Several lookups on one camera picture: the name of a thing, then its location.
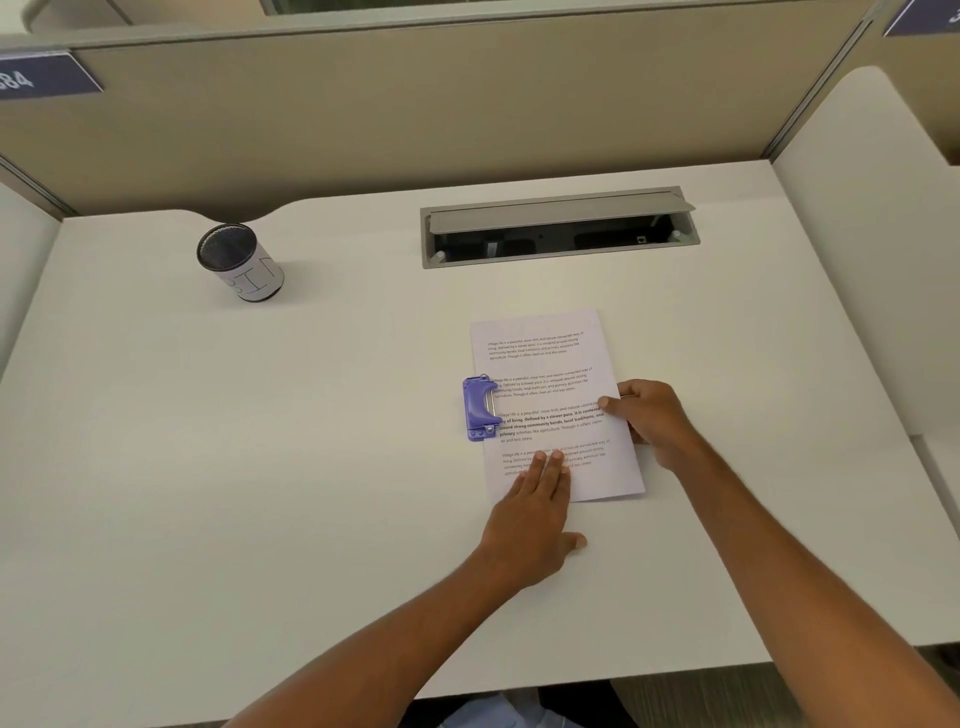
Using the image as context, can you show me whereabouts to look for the person's left hand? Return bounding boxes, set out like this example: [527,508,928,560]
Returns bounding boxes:
[476,449,589,594]

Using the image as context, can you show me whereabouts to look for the grey desk cable box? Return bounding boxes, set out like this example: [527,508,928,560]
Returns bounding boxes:
[419,185,702,270]

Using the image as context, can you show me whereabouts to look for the black trousers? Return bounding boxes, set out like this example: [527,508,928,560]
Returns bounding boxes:
[401,674,639,728]

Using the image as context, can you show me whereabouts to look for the person's right hand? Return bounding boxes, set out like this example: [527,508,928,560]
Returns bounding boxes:
[597,379,706,475]

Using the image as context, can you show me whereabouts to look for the white side divider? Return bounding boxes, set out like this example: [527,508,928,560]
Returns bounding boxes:
[770,65,960,436]
[0,179,65,376]

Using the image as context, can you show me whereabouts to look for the glass window grey frame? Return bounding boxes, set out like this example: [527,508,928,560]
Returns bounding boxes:
[258,0,519,18]

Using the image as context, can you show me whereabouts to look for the narrow beige partition panel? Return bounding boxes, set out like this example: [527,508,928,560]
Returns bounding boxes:
[761,0,960,166]

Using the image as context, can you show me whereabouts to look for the blue patterned shirt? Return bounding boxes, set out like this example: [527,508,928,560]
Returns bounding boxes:
[438,689,556,728]

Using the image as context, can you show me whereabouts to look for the person's right forearm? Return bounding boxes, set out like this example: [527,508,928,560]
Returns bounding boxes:
[663,431,960,728]

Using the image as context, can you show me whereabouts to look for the purple hole punch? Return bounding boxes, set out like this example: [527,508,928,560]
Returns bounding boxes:
[461,374,502,444]

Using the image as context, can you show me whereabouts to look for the white printed paper sheet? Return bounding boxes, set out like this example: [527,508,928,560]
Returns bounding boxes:
[470,307,648,505]

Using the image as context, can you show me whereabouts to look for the wide beige partition panel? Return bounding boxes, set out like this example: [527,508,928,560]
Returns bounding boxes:
[0,3,879,219]

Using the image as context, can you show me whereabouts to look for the black mesh cup white label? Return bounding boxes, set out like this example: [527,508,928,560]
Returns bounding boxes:
[196,222,286,304]

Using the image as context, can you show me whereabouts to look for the blue desk number sign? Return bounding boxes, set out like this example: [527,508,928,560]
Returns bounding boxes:
[0,50,105,101]
[882,0,960,39]

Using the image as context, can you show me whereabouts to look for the beige chair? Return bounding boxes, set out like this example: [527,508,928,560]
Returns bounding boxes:
[22,0,136,35]

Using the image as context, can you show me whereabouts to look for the person's left forearm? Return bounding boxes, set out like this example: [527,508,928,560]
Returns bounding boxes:
[224,543,530,728]

